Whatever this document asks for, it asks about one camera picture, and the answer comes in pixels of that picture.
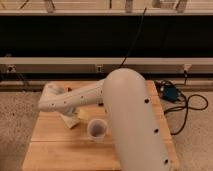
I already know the white sponge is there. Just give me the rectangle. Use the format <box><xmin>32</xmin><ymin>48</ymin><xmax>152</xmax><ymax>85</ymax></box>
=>
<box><xmin>61</xmin><ymin>115</ymin><xmax>80</xmax><ymax>129</ymax></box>

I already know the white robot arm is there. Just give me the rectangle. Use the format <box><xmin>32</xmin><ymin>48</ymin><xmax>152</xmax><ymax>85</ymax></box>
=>
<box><xmin>38</xmin><ymin>68</ymin><xmax>171</xmax><ymax>171</ymax></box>

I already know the wooden bamboo board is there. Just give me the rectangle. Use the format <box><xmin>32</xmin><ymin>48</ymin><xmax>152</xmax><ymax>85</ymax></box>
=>
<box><xmin>21</xmin><ymin>80</ymin><xmax>181</xmax><ymax>171</ymax></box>

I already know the blue power adapter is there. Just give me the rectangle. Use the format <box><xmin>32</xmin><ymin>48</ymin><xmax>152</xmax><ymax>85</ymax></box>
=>
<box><xmin>162</xmin><ymin>86</ymin><xmax>179</xmax><ymax>102</ymax></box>

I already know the black hanging cable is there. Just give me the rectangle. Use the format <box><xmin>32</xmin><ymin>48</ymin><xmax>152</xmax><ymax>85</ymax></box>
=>
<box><xmin>118</xmin><ymin>7</ymin><xmax>148</xmax><ymax>69</ymax></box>

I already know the black floor cable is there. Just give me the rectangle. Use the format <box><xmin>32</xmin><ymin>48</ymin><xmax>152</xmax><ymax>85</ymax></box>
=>
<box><xmin>155</xmin><ymin>79</ymin><xmax>210</xmax><ymax>136</ymax></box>

